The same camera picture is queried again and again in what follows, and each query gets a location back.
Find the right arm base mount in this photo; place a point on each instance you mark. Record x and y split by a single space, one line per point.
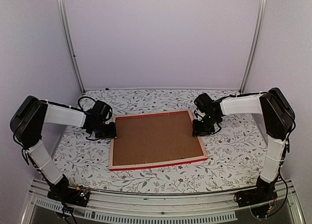
263 193

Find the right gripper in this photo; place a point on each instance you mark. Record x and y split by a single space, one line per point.
197 132

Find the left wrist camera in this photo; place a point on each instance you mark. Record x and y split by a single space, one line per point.
102 110

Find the brown backing board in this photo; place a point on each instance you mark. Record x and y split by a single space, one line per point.
156 138

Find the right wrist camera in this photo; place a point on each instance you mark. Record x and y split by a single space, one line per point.
205 104

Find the right aluminium corner post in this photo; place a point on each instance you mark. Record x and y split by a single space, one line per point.
254 44

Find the aluminium corner post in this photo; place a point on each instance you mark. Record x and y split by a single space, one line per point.
254 44
69 44

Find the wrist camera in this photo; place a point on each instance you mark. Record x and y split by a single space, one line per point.
102 110
205 104

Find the floral patterned table cover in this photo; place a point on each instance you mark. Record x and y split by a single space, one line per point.
235 155

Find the front aluminium rail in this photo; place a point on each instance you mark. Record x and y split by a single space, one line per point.
108 207

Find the left aluminium corner post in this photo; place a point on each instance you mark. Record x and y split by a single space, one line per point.
69 44

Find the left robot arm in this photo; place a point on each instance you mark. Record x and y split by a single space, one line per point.
34 115

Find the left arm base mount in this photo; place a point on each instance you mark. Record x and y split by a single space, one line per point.
77 196

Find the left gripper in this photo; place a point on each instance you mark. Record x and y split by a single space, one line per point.
112 133

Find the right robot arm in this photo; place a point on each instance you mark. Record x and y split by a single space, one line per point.
278 117

